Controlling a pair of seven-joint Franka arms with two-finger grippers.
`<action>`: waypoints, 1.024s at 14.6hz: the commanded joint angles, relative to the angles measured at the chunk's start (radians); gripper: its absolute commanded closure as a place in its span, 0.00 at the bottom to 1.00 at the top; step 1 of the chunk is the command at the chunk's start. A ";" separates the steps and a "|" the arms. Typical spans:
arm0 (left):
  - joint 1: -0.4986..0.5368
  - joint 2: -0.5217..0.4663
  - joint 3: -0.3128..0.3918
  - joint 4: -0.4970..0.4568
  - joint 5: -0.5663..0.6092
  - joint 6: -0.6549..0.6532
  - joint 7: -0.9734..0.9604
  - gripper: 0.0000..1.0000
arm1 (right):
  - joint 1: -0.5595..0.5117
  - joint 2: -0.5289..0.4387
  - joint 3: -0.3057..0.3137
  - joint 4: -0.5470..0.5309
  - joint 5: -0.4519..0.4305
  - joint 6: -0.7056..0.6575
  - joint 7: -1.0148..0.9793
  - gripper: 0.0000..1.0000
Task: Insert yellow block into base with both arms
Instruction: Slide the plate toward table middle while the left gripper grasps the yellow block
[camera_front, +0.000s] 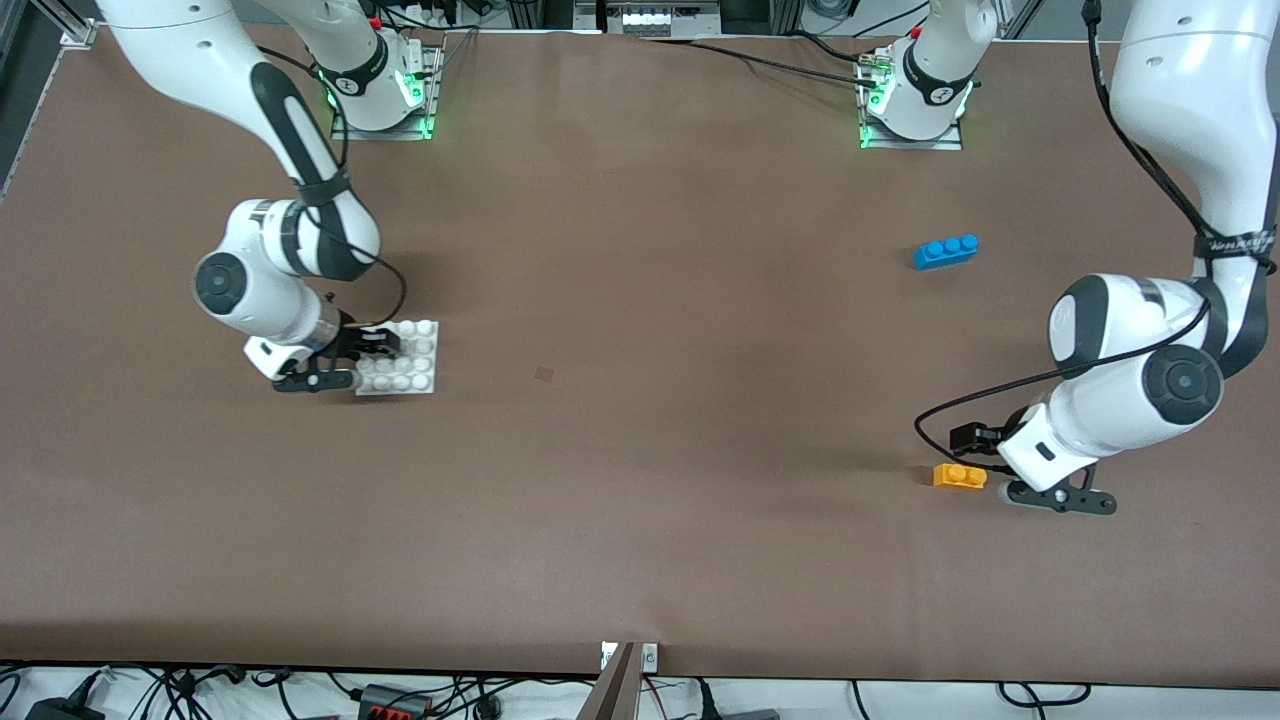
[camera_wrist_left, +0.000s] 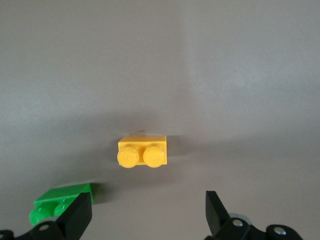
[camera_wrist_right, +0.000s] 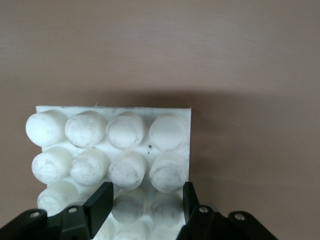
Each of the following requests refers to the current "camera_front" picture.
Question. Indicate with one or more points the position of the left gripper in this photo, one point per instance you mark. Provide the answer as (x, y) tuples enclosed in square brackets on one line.
[(1001, 436)]

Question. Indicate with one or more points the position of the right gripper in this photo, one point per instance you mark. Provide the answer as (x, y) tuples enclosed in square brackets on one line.
[(353, 345)]

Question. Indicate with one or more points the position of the blue toy block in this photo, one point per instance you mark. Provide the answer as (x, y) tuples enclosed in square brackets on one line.
[(945, 252)]

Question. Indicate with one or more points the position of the aluminium corner bracket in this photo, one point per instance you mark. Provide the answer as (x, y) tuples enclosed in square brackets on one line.
[(76, 34)]

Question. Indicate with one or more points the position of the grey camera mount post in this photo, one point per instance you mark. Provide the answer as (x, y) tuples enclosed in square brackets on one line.
[(615, 690)]

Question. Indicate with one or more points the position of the black adapter with red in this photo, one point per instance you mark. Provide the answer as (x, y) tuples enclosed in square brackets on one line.
[(395, 702)]

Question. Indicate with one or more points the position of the white power strip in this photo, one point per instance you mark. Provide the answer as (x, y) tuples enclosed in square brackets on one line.
[(650, 18)]

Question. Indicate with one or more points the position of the yellow toy block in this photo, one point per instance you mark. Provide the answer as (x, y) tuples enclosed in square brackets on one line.
[(958, 476)]

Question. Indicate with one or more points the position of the black power plug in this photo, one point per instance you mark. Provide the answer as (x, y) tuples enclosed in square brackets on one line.
[(65, 708)]

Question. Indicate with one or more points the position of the white studded base plate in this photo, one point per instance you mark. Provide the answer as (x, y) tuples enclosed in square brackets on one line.
[(412, 360)]

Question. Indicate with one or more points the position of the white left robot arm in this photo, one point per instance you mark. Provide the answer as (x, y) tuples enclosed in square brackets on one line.
[(1180, 70)]

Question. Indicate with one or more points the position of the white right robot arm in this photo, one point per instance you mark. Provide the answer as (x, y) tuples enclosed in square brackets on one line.
[(180, 60)]

